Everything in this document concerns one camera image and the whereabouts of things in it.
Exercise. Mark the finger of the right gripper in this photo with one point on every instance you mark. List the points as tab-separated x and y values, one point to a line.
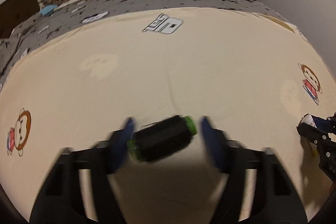
326	125
312	134

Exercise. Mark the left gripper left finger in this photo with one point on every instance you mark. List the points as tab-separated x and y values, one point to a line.
60	199

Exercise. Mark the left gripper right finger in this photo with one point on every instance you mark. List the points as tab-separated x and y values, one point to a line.
275	198

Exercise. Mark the black thread spool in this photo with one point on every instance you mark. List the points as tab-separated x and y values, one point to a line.
162	139

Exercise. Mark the white yellow stick tube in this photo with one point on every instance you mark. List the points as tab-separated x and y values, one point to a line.
308	123

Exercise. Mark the cream cartoon bed sheet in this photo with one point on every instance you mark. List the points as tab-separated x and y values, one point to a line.
253	76

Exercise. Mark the small blue cloth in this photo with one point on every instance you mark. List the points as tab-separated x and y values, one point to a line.
48	10

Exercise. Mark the wooden headboard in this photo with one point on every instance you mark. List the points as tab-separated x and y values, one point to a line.
14	12

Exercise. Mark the grey patterned duvet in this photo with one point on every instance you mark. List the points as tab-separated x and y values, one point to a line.
39	29

